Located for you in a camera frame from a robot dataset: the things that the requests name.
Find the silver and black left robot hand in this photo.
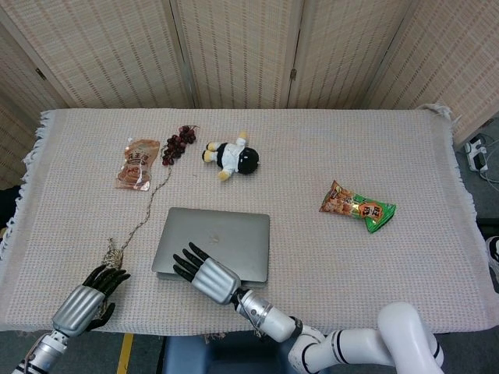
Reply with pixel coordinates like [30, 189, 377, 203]
[51, 264, 132, 338]

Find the silver and black right robot hand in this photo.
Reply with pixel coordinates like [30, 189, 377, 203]
[172, 242, 242, 305]

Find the grey laptop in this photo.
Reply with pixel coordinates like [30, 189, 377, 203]
[150, 206, 271, 290]

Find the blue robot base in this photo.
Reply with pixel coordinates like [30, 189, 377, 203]
[161, 334, 301, 374]

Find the beige waffle-weave tablecloth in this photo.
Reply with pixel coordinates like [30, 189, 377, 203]
[0, 103, 499, 344]

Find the black object beside table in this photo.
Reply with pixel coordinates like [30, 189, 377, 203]
[0, 185, 21, 231]

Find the black and white plush doll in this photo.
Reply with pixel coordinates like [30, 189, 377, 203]
[201, 130, 260, 183]

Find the orange snack pouch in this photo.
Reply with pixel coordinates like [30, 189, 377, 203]
[115, 136, 161, 192]

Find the dark red grape bunch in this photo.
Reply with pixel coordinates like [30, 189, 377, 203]
[161, 124, 200, 168]

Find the green and orange snack bag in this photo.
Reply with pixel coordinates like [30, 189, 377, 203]
[318, 179, 398, 235]

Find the woven folding screen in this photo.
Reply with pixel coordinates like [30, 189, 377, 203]
[0, 0, 499, 188]

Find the black and white shoe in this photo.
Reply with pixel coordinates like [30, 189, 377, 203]
[485, 235, 499, 293]

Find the white power strip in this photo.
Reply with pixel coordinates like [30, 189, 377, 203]
[463, 134, 490, 172]

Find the white cable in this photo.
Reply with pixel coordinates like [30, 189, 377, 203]
[480, 132, 499, 186]

